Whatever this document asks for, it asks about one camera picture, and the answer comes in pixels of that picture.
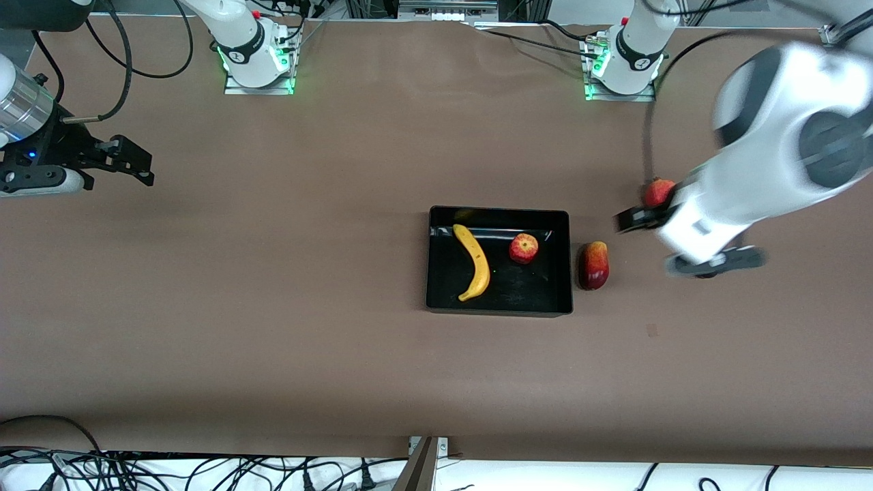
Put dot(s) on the red yellow mango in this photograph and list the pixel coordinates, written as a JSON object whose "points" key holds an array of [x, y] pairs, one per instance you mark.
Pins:
{"points": [[593, 267]]}

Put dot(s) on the yellow banana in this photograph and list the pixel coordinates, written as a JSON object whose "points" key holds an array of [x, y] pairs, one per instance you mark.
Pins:
{"points": [[477, 262]]}

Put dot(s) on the red pomegranate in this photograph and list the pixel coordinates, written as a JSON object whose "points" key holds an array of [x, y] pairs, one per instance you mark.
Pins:
{"points": [[657, 194]]}

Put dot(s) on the white power strip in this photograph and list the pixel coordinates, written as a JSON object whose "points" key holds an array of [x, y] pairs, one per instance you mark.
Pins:
{"points": [[447, 9]]}

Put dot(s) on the black plastic box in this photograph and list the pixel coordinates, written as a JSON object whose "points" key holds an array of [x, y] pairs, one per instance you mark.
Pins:
{"points": [[518, 293]]}

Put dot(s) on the red yellow apple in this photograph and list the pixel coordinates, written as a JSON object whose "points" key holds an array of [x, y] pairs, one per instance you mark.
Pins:
{"points": [[524, 249]]}

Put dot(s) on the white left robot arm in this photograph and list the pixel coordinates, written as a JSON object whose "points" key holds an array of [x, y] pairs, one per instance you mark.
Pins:
{"points": [[784, 123]]}

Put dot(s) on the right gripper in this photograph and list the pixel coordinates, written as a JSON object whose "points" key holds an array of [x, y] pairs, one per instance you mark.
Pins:
{"points": [[56, 151]]}

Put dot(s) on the metal table edge bracket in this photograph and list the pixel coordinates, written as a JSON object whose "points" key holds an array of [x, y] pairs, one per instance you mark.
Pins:
{"points": [[428, 447]]}

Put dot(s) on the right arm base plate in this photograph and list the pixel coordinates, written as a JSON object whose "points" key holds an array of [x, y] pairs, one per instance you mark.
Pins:
{"points": [[235, 90]]}

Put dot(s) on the metal corner bracket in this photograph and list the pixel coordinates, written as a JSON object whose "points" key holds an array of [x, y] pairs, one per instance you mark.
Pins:
{"points": [[833, 35]]}

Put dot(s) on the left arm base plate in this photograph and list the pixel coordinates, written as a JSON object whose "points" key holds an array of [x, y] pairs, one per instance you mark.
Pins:
{"points": [[648, 97]]}

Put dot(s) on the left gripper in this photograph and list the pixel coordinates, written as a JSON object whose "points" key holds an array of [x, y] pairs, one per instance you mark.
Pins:
{"points": [[639, 218]]}

